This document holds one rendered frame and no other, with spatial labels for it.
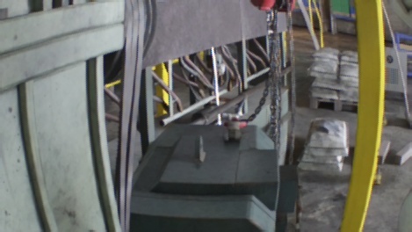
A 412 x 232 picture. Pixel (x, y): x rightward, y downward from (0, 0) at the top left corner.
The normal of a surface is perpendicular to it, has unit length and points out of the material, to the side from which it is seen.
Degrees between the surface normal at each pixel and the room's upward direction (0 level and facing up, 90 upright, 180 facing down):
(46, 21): 90
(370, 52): 90
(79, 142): 90
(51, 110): 90
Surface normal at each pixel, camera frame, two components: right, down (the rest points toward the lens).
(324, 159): -0.41, -0.15
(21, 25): 0.89, 0.11
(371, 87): -0.45, 0.26
